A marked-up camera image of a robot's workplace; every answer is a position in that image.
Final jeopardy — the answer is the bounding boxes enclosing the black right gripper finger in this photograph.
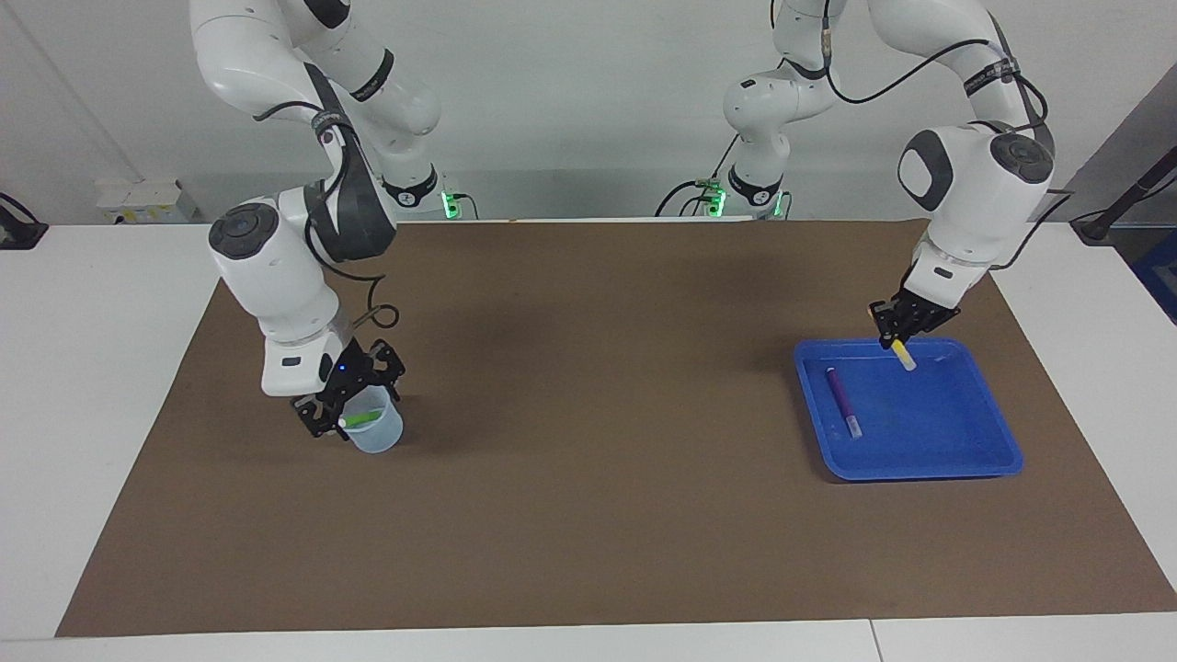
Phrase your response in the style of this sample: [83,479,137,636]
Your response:
[292,394,346,439]
[368,338,406,403]

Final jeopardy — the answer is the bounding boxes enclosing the purple pen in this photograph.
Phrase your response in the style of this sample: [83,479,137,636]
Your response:
[825,368,864,439]

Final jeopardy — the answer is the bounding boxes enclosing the blue plastic tray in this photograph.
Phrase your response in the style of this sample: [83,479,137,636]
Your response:
[794,337,1024,483]

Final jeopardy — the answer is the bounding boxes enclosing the translucent plastic cup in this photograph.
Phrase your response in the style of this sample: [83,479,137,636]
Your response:
[340,384,404,454]

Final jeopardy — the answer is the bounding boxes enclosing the brown table mat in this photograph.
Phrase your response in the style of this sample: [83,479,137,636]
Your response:
[55,219,1177,638]

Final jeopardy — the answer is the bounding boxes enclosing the blue crate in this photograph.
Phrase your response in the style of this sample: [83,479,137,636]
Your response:
[1131,230,1177,325]

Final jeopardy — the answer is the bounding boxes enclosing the white socket box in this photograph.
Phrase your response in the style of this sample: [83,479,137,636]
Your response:
[97,179,199,224]

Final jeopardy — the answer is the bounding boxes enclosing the black table clamp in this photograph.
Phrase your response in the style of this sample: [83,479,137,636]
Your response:
[0,193,49,251]

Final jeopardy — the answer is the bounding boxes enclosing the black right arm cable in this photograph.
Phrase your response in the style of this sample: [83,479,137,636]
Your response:
[253,55,401,330]

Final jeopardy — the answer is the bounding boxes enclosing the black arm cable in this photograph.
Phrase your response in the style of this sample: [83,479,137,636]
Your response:
[823,0,1072,272]
[253,55,401,330]

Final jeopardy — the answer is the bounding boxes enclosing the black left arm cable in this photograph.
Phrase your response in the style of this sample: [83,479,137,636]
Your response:
[823,0,1072,272]

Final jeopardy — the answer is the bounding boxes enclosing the black base cable bundle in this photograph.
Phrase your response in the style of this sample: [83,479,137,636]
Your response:
[655,133,741,219]

